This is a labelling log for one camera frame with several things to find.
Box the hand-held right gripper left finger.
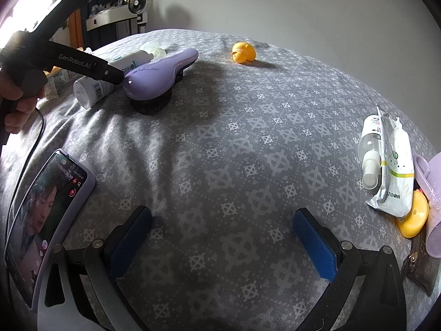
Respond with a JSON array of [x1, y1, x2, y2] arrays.
[[36, 205, 153, 331]]

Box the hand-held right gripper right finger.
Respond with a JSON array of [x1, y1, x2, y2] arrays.
[[292, 208, 409, 331]]

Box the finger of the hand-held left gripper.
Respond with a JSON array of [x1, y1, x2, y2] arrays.
[[98, 60, 125, 86], [33, 0, 107, 31]]

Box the white pump bottle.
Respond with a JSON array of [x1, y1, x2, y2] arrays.
[[73, 50, 154, 109]]

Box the orange print foil sachets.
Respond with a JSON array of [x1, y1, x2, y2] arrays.
[[43, 67, 81, 100]]

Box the purple hairbrush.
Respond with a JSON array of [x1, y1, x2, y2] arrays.
[[122, 48, 199, 116]]

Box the clear glitter duck toy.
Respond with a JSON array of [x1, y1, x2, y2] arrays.
[[139, 41, 168, 59]]

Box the yellow duck toy with beads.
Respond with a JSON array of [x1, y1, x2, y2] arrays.
[[231, 41, 257, 64]]

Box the person's left hand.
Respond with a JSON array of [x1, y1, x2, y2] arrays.
[[0, 72, 46, 135]]

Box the small white desk fan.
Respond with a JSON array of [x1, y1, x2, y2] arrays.
[[127, 0, 152, 15]]

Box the smartphone in lilac case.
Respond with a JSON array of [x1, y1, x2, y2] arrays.
[[3, 148, 96, 309]]

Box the small clear spray bottle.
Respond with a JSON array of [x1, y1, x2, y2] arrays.
[[357, 114, 383, 190]]

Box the brown patterned pouch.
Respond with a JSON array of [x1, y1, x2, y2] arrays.
[[405, 228, 440, 297]]

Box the white wet wipes packet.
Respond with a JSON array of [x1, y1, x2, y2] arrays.
[[366, 105, 414, 218]]

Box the lilac plastic cup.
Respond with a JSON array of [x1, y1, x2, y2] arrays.
[[412, 152, 441, 259]]

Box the grey patterned bed sheet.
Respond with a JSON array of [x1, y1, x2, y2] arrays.
[[0, 29, 441, 331]]

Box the orange wooden frame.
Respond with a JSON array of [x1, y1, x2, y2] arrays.
[[71, 10, 85, 50]]

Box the white wall shelf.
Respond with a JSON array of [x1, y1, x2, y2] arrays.
[[85, 5, 149, 31]]

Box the thin black cable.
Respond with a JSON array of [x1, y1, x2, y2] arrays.
[[0, 107, 45, 221]]

